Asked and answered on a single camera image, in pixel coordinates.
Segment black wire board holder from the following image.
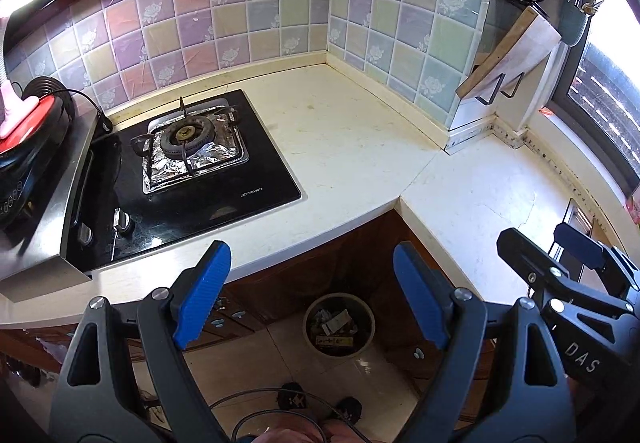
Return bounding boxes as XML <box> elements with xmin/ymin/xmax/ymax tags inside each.
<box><xmin>475</xmin><ymin>73</ymin><xmax>526</xmax><ymax>104</ymax></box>

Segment round grey waste bin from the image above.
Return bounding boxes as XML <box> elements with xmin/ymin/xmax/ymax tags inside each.
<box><xmin>302</xmin><ymin>293</ymin><xmax>376</xmax><ymax>363</ymax></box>

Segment pink desk lamp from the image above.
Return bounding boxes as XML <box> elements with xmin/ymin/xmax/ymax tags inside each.
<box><xmin>0</xmin><ymin>0</ymin><xmax>48</xmax><ymax>140</ymax></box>

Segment wooden cutting board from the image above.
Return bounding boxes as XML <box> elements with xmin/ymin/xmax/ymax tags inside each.
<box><xmin>456</xmin><ymin>5</ymin><xmax>563</xmax><ymax>100</ymax></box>

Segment person's left leg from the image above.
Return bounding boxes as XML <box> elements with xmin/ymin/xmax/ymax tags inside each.
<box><xmin>245</xmin><ymin>428</ymin><xmax>321</xmax><ymax>443</ymax></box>

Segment black pan support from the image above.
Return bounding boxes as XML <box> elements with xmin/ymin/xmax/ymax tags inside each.
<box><xmin>131</xmin><ymin>97</ymin><xmax>241</xmax><ymax>178</ymax></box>

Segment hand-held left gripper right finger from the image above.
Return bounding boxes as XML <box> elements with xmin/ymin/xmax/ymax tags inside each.
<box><xmin>392</xmin><ymin>243</ymin><xmax>578</xmax><ymax>443</ymax></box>

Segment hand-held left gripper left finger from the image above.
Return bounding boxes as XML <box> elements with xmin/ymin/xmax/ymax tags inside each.
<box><xmin>47</xmin><ymin>240</ymin><xmax>233</xmax><ymax>443</ymax></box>

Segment person's leg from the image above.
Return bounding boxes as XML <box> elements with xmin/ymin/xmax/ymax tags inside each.
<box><xmin>325</xmin><ymin>423</ymin><xmax>366</xmax><ymax>443</ymax></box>
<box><xmin>245</xmin><ymin>428</ymin><xmax>321</xmax><ymax>443</ymax></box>

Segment coiled black power cable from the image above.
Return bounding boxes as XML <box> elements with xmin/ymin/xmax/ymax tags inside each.
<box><xmin>22</xmin><ymin>77</ymin><xmax>113</xmax><ymax>131</ymax></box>

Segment person's right leg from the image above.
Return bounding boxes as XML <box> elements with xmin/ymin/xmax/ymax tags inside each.
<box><xmin>325</xmin><ymin>423</ymin><xmax>366</xmax><ymax>443</ymax></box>

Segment pink package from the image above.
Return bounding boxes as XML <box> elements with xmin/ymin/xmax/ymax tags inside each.
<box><xmin>625</xmin><ymin>183</ymin><xmax>640</xmax><ymax>224</ymax></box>

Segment yellow and red seasoning box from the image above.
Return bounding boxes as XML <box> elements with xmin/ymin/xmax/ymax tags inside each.
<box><xmin>314</xmin><ymin>334</ymin><xmax>355</xmax><ymax>348</ymax></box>

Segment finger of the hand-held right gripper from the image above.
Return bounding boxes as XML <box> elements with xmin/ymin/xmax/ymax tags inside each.
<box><xmin>497</xmin><ymin>229</ymin><xmax>633</xmax><ymax>319</ymax></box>
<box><xmin>554</xmin><ymin>223</ymin><xmax>640</xmax><ymax>296</ymax></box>

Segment black slipper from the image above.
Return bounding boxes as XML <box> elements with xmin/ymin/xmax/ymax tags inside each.
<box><xmin>280</xmin><ymin>382</ymin><xmax>306</xmax><ymax>411</ymax></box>
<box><xmin>337</xmin><ymin>397</ymin><xmax>363</xmax><ymax>424</ymax></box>

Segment teal kitchen utensil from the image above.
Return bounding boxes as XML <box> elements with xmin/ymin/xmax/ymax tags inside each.
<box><xmin>557</xmin><ymin>0</ymin><xmax>593</xmax><ymax>46</ymax></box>

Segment round gas burner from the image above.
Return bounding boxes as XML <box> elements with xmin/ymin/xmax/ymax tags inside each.
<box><xmin>160</xmin><ymin>119</ymin><xmax>217</xmax><ymax>158</ymax></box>

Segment white milk carton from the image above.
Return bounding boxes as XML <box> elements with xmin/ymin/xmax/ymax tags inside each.
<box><xmin>322</xmin><ymin>310</ymin><xmax>351</xmax><ymax>331</ymax></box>

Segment black glass gas stove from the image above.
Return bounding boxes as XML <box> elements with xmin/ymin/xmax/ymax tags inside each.
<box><xmin>65</xmin><ymin>89</ymin><xmax>303</xmax><ymax>274</ymax></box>

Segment brown wooden cabinet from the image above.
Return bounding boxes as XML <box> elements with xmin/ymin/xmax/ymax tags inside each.
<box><xmin>0</xmin><ymin>210</ymin><xmax>496</xmax><ymax>384</ymax></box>

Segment black and red induction cooker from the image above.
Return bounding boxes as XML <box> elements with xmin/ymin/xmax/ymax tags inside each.
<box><xmin>0</xmin><ymin>93</ymin><xmax>76</xmax><ymax>229</ymax></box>

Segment window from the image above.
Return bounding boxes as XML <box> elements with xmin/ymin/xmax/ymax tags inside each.
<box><xmin>550</xmin><ymin>0</ymin><xmax>640</xmax><ymax>204</ymax></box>

